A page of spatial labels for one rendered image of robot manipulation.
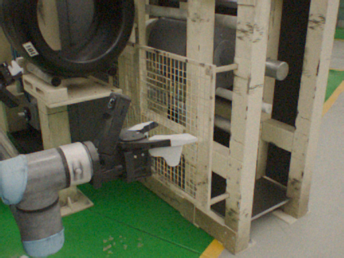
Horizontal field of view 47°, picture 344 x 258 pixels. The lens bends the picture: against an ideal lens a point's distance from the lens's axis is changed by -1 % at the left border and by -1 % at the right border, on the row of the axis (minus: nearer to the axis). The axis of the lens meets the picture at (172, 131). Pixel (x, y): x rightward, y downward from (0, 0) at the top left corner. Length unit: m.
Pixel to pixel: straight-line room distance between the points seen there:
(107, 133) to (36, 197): 0.16
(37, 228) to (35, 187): 0.08
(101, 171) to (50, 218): 0.12
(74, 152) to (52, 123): 1.58
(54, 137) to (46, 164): 1.63
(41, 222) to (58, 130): 1.61
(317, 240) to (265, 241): 0.28
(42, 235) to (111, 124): 0.23
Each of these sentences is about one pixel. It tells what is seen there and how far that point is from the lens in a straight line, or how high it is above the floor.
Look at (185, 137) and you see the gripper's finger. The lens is 0.75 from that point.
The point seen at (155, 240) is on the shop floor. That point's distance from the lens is 2.22.
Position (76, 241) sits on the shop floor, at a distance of 2.27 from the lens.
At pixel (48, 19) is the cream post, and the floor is 1.12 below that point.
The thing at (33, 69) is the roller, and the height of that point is 0.91.
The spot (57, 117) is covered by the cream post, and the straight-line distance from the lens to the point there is 2.29.
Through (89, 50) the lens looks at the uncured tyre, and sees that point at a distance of 2.12.
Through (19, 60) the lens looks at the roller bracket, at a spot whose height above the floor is 0.94.
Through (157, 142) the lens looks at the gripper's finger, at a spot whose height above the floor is 1.08.
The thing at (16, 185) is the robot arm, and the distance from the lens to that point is 0.69.
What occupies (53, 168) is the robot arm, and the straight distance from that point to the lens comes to 0.70.
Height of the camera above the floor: 1.38
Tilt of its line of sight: 23 degrees down
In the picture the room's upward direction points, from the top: straight up
